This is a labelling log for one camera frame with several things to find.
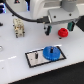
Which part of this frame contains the beige electrical connector block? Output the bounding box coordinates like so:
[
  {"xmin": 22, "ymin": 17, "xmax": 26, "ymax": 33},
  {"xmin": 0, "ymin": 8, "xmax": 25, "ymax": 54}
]
[{"xmin": 13, "ymin": 18, "xmax": 25, "ymax": 37}]

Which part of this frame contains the blue gear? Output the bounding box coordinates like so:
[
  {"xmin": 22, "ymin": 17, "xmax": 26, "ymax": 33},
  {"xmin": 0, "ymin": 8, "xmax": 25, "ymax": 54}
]
[{"xmin": 43, "ymin": 46, "xmax": 60, "ymax": 61}]

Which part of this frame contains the black-framed peg base plate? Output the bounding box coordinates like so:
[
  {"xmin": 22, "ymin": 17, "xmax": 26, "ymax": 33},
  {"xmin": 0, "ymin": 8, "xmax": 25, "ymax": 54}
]
[{"xmin": 25, "ymin": 46, "xmax": 66, "ymax": 68}]

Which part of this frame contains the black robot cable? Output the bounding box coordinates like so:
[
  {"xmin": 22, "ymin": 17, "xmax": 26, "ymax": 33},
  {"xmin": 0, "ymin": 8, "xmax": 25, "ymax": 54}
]
[{"xmin": 4, "ymin": 0, "xmax": 48, "ymax": 24}]

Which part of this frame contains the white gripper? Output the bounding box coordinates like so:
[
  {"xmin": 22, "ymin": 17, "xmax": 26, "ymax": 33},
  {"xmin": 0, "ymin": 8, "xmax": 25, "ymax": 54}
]
[{"xmin": 44, "ymin": 8, "xmax": 79, "ymax": 35}]

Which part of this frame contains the blue object background left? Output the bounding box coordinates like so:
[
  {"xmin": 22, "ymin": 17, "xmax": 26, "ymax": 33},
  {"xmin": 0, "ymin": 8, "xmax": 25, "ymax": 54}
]
[{"xmin": 0, "ymin": 2, "xmax": 6, "ymax": 14}]

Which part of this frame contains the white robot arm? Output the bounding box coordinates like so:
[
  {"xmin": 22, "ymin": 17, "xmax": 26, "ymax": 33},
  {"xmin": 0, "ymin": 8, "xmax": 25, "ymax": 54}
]
[{"xmin": 30, "ymin": 0, "xmax": 84, "ymax": 35}]

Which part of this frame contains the red gear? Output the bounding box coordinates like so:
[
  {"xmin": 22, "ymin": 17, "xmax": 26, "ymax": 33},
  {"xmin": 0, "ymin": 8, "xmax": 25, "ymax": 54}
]
[{"xmin": 58, "ymin": 28, "xmax": 68, "ymax": 37}]

